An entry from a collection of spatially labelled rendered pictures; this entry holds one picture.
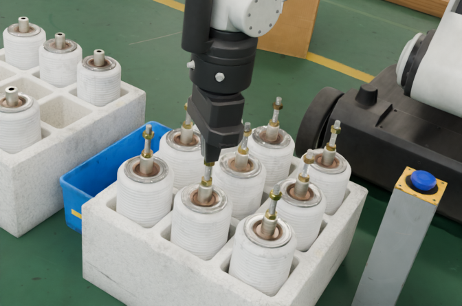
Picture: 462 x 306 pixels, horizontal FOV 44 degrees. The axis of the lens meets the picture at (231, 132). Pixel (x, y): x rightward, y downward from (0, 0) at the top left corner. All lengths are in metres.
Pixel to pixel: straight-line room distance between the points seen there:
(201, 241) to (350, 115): 0.58
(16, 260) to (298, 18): 1.25
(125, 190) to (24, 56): 0.57
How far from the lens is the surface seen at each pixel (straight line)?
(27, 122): 1.14
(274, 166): 1.09
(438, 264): 1.34
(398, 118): 1.41
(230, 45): 0.74
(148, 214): 0.98
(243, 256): 0.88
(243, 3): 0.70
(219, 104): 0.78
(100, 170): 1.26
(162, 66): 1.86
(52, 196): 1.24
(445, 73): 1.13
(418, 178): 0.96
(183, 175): 1.05
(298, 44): 2.03
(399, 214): 0.98
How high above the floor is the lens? 0.85
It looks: 33 degrees down
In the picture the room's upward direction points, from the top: 9 degrees clockwise
